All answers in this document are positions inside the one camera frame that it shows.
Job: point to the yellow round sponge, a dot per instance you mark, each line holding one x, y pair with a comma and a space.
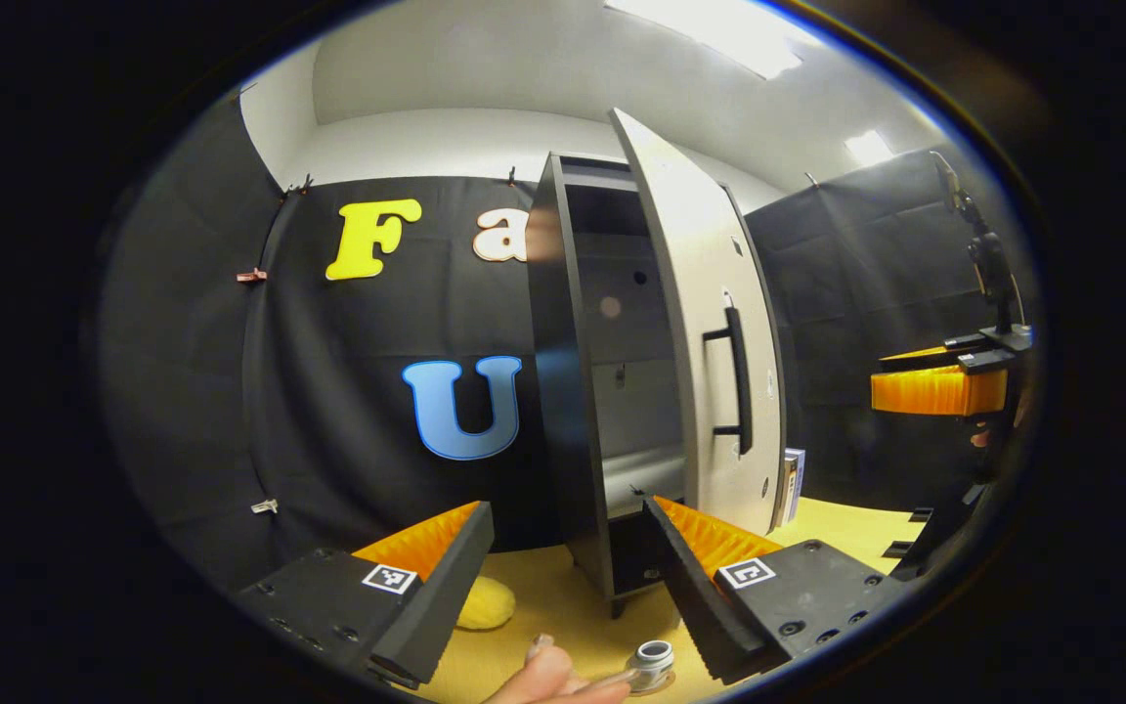
490, 604

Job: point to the beige cabinet door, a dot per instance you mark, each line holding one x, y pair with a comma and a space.
700, 264

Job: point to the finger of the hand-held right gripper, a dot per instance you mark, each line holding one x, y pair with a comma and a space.
934, 391
964, 342

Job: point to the black metal stand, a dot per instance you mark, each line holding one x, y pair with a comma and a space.
944, 533

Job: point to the white bottle with green label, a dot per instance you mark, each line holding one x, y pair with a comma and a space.
654, 653

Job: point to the black backdrop cloth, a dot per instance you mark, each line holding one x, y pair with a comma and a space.
328, 391

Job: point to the grey cabinet shelf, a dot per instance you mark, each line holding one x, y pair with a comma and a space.
646, 474

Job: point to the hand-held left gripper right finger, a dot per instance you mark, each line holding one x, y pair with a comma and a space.
685, 596

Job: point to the dark grey cabinet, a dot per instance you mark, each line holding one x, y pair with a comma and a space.
558, 391

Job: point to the pink clip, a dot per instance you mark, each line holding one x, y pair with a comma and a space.
252, 276

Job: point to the small ceiling light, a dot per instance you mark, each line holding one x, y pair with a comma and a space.
868, 148

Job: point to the white and blue box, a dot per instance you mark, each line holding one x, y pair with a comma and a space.
793, 484

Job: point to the silver clip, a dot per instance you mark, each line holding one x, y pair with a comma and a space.
265, 506

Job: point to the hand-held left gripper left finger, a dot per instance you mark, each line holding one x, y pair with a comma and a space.
451, 592

